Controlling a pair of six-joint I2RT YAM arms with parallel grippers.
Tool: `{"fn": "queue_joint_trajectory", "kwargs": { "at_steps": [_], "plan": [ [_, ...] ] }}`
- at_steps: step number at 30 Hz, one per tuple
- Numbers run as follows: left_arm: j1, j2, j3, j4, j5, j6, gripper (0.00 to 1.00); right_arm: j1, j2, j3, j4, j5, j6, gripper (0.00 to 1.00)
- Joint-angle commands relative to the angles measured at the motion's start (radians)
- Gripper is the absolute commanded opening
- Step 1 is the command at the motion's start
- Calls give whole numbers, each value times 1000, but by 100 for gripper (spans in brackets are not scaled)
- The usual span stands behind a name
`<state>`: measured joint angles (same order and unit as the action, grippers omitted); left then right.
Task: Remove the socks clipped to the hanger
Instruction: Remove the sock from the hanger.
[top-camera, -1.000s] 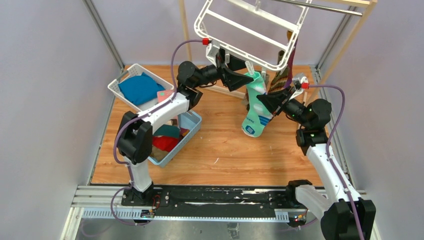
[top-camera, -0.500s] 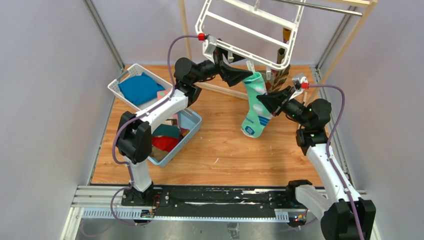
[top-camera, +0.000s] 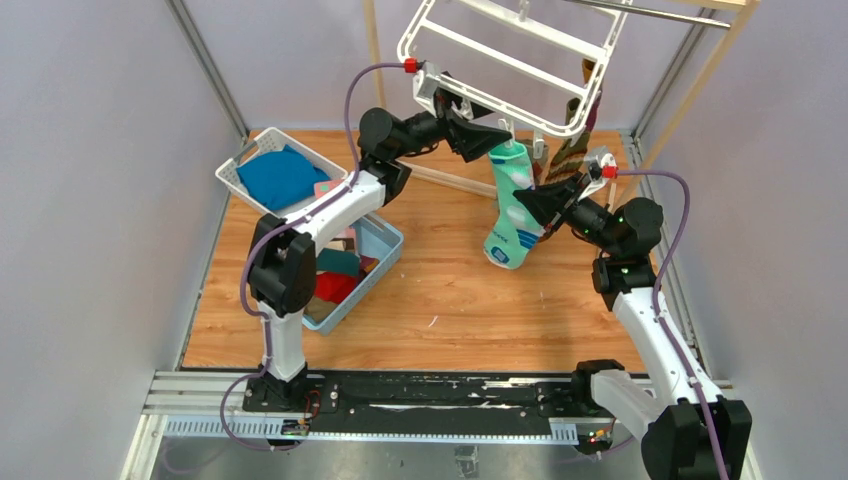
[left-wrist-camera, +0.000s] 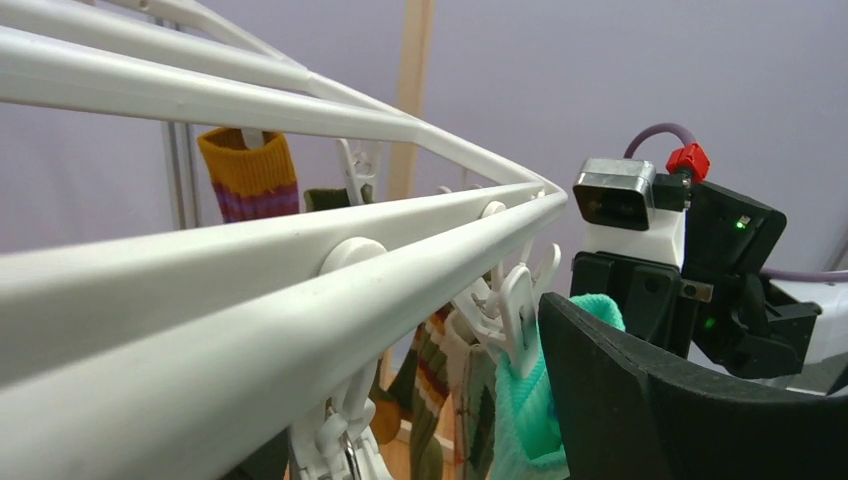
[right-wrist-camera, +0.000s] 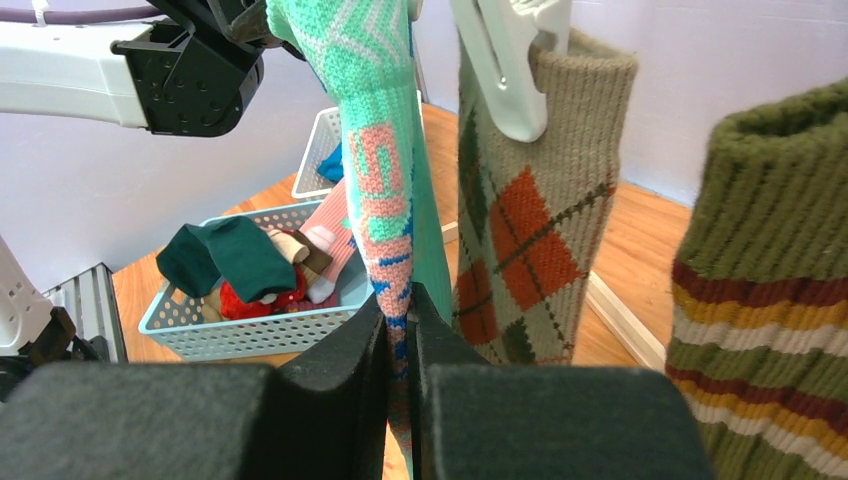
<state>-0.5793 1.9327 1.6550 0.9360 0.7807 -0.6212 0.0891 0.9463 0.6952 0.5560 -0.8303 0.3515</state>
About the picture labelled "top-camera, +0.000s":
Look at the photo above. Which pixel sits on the teal and white sock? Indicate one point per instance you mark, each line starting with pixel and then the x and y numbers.
pixel 515 232

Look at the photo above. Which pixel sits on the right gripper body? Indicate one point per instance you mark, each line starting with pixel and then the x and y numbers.
pixel 586 216

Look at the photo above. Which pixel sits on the white plastic basket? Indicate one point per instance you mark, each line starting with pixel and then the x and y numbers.
pixel 272 139

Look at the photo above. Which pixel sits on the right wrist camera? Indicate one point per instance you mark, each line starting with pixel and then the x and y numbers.
pixel 601 167

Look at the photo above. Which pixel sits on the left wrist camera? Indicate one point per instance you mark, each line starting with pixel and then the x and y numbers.
pixel 426 81

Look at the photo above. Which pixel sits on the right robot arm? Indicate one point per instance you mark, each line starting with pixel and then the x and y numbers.
pixel 687 428

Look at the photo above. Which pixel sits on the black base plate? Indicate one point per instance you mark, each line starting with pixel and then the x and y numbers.
pixel 460 406

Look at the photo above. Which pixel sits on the white clip sock hanger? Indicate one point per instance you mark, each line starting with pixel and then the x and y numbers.
pixel 516 62

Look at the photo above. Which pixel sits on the wooden drying rack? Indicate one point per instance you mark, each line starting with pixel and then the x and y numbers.
pixel 743 11

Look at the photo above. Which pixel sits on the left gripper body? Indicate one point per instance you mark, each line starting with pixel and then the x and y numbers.
pixel 443 104

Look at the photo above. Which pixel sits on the dark green sock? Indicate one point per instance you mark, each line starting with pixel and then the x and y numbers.
pixel 340 262

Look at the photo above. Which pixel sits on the beige sock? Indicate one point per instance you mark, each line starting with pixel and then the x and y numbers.
pixel 334 287

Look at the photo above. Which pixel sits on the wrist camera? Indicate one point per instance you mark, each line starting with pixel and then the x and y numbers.
pixel 426 81
pixel 601 167

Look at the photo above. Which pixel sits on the olive striped sock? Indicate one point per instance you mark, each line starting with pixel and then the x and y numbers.
pixel 587 68
pixel 569 157

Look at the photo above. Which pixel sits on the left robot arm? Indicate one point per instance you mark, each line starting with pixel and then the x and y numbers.
pixel 280 274

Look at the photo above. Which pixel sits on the pink patterned sock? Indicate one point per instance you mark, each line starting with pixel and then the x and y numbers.
pixel 326 189

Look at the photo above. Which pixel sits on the blue cloth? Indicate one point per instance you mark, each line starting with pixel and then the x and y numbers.
pixel 279 179

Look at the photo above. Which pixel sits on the purple striped sock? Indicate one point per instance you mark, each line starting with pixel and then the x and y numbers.
pixel 367 264

